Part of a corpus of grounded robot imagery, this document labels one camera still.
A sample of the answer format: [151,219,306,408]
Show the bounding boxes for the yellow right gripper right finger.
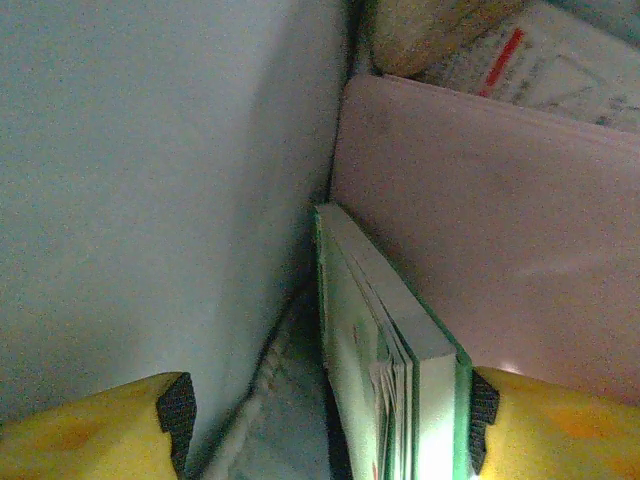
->
[468,366,640,480]

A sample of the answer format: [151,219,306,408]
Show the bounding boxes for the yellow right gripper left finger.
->
[0,371,197,480]

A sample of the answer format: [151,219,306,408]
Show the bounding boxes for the pink pencil case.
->
[331,73,640,407]

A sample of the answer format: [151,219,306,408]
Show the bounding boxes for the green notebook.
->
[313,201,474,480]

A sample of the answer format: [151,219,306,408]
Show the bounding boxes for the navy blue student backpack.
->
[0,0,640,480]

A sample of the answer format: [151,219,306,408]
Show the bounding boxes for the white packet with red print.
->
[418,0,640,136]

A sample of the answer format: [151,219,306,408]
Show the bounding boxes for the brown cardboard tube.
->
[368,0,532,78]

